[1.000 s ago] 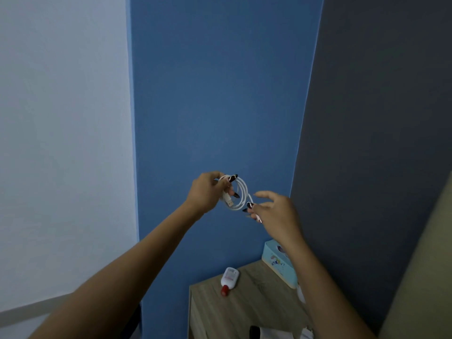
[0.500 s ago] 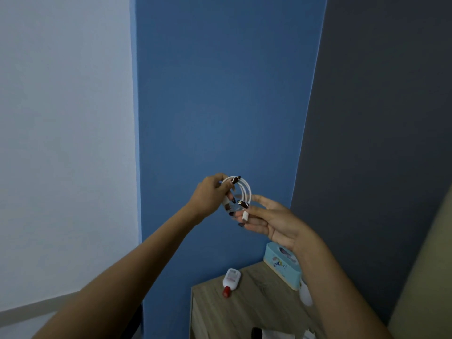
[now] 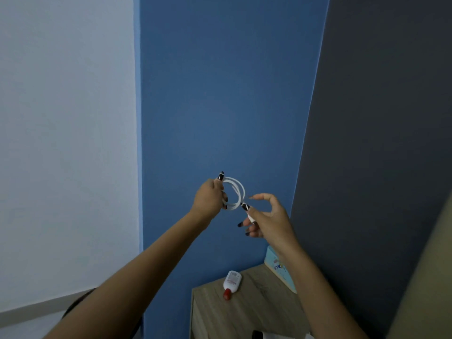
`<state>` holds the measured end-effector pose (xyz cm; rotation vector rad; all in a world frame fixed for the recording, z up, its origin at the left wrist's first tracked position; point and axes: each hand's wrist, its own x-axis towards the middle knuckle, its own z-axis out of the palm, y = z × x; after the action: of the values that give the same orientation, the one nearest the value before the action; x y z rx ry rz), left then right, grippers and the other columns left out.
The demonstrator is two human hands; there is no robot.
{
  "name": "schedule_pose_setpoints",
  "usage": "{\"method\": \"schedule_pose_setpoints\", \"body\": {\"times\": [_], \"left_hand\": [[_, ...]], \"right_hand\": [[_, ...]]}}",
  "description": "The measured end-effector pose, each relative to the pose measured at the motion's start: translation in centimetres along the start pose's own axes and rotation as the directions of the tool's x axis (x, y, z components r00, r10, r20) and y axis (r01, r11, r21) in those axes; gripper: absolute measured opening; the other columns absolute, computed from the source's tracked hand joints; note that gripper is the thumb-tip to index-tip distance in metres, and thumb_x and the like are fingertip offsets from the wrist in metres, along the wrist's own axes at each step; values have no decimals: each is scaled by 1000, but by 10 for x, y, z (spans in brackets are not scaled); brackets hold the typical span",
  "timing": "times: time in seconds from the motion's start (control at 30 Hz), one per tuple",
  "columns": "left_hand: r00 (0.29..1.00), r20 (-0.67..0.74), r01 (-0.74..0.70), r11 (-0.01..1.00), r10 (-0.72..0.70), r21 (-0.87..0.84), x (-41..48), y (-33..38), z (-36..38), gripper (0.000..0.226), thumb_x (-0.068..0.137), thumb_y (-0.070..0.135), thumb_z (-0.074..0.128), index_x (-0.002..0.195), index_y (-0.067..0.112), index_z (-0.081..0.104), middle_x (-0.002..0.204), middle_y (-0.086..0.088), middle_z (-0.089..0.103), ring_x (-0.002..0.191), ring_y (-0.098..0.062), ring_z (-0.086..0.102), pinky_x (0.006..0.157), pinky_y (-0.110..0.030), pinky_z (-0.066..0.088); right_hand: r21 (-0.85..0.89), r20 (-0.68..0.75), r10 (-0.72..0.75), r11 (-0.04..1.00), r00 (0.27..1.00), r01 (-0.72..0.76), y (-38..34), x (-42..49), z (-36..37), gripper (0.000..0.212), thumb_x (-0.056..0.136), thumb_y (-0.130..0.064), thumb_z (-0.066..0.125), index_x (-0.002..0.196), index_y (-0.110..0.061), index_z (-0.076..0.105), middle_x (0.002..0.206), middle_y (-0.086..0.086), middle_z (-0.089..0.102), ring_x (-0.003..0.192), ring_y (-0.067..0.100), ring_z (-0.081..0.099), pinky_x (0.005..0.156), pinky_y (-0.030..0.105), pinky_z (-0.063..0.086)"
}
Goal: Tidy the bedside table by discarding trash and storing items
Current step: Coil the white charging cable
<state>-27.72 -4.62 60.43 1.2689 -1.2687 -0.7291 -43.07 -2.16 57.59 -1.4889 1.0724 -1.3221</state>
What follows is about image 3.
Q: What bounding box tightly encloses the person's left hand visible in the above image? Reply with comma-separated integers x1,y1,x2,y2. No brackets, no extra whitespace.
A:
190,171,229,223

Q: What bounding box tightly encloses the person's right hand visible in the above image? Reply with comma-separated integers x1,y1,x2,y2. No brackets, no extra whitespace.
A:
237,193,299,255

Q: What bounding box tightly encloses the white charging cable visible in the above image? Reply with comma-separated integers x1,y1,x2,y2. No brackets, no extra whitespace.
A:
221,177,257,226

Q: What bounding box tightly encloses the white bottle with red cap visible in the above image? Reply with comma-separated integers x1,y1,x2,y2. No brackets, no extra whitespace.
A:
223,270,243,301

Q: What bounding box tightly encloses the white tube with black cap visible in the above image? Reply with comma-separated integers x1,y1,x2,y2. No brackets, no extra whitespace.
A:
252,330,297,339

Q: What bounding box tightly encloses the black lined trash bin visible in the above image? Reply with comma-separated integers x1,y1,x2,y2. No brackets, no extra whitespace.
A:
62,288,144,339

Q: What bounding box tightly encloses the person's right forearm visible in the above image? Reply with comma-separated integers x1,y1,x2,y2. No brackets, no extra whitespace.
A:
274,242,370,339

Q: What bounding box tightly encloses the person's left forearm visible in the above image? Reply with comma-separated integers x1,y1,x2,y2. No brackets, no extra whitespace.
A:
42,211,212,339

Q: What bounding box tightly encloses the wooden nightstand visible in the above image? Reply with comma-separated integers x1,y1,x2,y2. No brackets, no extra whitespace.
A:
189,263,313,339

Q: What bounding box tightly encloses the light blue tissue box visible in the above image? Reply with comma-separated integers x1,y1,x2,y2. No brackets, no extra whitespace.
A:
264,246,298,294

